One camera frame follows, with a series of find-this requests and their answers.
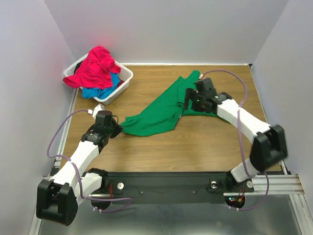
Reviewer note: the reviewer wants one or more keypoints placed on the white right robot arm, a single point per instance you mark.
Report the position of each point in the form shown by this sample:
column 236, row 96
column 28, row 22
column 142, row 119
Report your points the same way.
column 268, row 142

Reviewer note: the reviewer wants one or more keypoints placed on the blue t shirt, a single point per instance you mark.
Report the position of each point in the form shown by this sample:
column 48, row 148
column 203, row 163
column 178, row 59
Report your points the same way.
column 102, row 93

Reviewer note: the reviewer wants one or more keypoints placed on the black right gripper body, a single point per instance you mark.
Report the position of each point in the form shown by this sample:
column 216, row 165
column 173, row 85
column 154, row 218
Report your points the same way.
column 190, row 98

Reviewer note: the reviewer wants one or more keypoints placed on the green t shirt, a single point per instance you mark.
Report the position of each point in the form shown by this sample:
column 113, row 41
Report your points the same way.
column 164, row 112

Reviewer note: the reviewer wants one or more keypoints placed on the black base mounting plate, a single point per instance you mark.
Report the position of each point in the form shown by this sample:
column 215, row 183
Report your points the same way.
column 170, row 187

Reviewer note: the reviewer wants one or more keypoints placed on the red t shirt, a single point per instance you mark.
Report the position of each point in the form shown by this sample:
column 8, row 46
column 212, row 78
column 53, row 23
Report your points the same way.
column 95, row 71

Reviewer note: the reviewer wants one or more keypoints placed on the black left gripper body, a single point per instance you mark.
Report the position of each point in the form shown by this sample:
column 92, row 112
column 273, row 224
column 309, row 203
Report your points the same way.
column 109, row 129

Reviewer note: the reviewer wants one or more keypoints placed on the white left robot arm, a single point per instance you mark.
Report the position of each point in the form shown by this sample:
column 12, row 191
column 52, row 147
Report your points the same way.
column 59, row 197

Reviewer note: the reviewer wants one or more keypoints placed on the aluminium frame rail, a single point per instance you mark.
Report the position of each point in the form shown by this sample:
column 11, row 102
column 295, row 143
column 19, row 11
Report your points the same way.
column 273, row 208

